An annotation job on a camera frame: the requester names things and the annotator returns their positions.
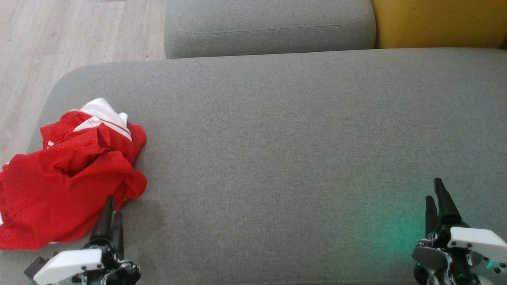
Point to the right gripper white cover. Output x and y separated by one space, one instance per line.
475 239

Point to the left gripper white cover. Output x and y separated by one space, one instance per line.
69 263

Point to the red Bulls jersey white sleeves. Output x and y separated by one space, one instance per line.
47 198

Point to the grey sofa seat cushion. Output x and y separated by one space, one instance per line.
277 158

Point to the yellow sofa cushion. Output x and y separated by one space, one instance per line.
439 21

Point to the grey sofa back cushion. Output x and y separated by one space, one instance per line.
269 27

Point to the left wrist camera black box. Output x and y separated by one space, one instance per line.
36 266

